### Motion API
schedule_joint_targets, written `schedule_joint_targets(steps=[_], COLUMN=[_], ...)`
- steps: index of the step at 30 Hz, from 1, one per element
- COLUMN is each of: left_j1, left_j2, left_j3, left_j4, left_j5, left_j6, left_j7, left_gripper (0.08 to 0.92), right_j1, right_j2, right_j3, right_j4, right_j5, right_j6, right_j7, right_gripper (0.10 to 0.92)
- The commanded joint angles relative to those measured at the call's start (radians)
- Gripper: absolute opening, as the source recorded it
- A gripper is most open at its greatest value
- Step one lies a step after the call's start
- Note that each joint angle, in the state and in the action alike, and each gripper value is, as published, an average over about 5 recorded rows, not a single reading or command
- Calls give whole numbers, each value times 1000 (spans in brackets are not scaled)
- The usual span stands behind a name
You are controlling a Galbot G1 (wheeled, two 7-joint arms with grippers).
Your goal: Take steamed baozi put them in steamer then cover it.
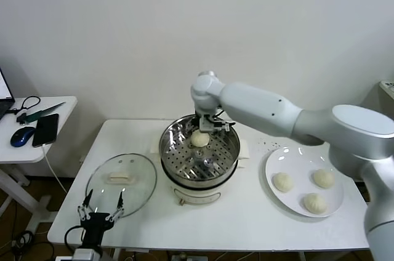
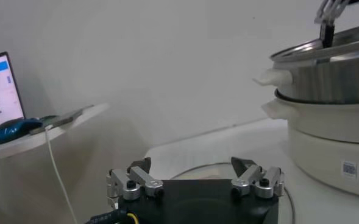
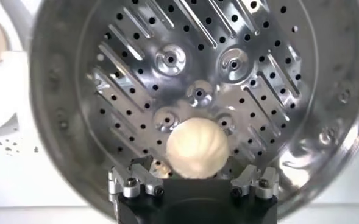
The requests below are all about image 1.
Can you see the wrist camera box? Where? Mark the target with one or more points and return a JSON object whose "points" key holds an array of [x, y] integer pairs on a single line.
{"points": [[63, 258], [207, 124]]}

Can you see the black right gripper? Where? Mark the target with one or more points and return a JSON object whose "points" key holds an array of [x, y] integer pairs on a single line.
{"points": [[197, 121]]}

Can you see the black smartphone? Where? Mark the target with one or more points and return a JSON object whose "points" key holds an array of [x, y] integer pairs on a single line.
{"points": [[45, 130]]}

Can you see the small black clip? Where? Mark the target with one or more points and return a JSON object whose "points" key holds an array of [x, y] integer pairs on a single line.
{"points": [[22, 118]]}

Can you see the white steamed baozi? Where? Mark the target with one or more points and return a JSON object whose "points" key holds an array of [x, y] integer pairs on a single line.
{"points": [[324, 178], [283, 182], [314, 203], [200, 139]]}

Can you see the round glass pot lid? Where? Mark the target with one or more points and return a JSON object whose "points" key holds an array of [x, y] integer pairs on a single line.
{"points": [[138, 187]]}

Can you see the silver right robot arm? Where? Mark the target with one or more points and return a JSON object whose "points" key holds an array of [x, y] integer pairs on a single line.
{"points": [[261, 110]]}

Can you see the green flat blade tool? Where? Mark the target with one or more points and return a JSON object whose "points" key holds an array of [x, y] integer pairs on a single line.
{"points": [[43, 113]]}

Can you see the white power strip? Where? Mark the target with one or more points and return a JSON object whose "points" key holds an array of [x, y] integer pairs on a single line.
{"points": [[388, 85]]}

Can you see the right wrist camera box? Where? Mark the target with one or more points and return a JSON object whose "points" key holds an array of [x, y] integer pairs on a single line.
{"points": [[207, 124]]}

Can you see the perforated steel steamer basket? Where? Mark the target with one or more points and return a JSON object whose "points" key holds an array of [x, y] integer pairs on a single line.
{"points": [[221, 156]]}

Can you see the blue computer mouse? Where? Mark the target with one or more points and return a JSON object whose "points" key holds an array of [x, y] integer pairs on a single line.
{"points": [[21, 136]]}

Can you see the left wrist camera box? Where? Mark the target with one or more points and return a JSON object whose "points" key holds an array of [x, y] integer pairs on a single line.
{"points": [[63, 258]]}

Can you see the white side table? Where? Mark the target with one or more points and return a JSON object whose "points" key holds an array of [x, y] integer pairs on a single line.
{"points": [[18, 154]]}

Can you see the white round plate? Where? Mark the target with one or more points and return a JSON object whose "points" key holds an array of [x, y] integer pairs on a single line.
{"points": [[301, 162]]}

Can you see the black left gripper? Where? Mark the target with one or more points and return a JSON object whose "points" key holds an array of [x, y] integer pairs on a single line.
{"points": [[95, 227]]}

